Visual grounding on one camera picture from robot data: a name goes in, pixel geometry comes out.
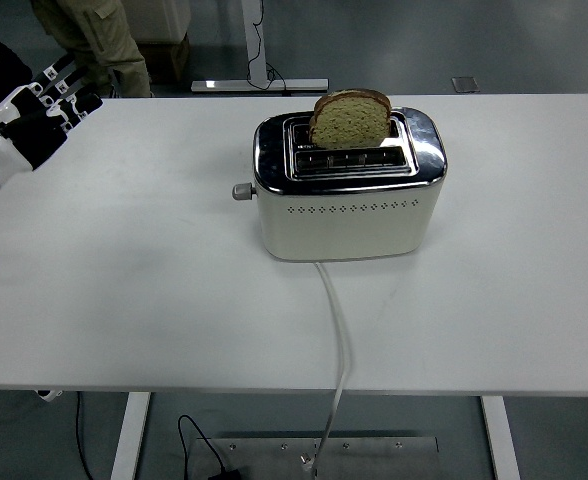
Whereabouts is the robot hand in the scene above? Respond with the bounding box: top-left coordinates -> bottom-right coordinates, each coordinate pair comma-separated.
0,52 -> 104,187

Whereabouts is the grey toaster lever knob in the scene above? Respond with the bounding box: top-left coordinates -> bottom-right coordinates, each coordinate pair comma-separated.
231,181 -> 258,203

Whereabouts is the white chrome-topped toaster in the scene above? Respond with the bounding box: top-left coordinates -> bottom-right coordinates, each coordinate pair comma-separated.
252,105 -> 449,263

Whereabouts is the person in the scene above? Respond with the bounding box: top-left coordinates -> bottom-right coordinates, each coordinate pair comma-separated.
29,0 -> 154,99

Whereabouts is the white box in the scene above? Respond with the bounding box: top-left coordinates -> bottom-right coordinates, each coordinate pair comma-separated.
123,0 -> 193,45

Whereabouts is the white desk stand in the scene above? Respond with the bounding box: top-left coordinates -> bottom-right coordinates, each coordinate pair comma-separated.
191,0 -> 330,94

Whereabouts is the white table leg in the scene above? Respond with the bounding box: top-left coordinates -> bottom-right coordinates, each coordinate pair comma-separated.
479,394 -> 521,480
108,391 -> 151,480

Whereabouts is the brown bread slice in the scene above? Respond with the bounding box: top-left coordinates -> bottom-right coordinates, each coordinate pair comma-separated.
307,88 -> 393,150

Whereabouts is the grey metal plate with screws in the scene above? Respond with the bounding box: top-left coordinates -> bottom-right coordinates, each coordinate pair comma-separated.
189,435 -> 440,480

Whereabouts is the black cable on stand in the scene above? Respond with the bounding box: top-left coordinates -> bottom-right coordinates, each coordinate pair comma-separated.
246,0 -> 295,96

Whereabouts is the long black hanging cable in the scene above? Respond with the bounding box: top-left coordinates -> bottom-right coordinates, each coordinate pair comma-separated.
73,391 -> 95,480

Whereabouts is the thin black looped cable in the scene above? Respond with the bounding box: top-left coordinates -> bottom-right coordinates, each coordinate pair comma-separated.
175,413 -> 225,480

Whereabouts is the white toaster power cord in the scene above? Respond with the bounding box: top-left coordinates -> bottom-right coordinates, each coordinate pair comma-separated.
309,261 -> 352,476

